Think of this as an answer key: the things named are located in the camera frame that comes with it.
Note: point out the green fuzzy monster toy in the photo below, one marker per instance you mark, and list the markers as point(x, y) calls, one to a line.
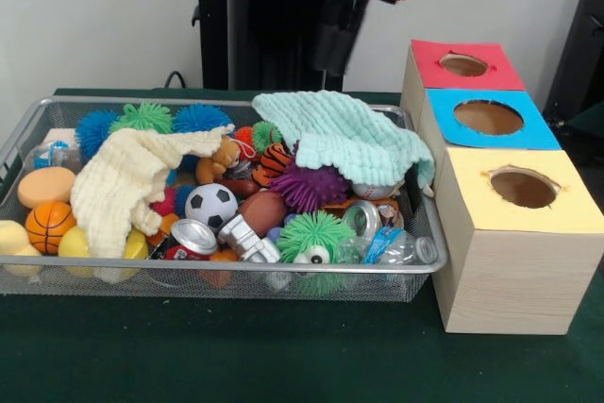
point(142, 117)

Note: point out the purple spiky ball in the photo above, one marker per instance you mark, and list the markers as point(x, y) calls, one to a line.
point(307, 186)

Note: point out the small orange basketball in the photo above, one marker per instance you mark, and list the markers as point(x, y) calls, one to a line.
point(50, 226)

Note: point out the small soccer ball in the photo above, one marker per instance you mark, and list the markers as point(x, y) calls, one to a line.
point(211, 207)

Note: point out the white baseball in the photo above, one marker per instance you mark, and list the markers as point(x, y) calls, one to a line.
point(377, 191)

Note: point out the crushed plastic water bottle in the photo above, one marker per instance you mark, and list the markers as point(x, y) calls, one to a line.
point(401, 247)

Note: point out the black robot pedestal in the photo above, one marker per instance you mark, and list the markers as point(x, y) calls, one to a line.
point(255, 25)

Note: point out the large blue spiky ball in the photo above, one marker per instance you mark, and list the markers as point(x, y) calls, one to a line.
point(203, 118)

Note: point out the dark green table cloth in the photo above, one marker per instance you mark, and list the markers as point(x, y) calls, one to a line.
point(236, 356)

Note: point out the plain yellow ball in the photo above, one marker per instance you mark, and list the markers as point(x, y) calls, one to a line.
point(75, 243)

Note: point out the pale orange round sponge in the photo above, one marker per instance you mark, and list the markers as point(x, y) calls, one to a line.
point(45, 186)

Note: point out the green spiky ball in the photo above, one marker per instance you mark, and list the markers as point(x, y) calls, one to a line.
point(307, 235)

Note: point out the cream knitted cloth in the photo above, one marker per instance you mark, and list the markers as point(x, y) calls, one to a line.
point(118, 181)

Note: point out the clear shallow bin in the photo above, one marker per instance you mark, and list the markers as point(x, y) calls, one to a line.
point(57, 276)

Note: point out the mint green knitted cloth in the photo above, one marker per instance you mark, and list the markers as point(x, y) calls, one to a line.
point(349, 134)

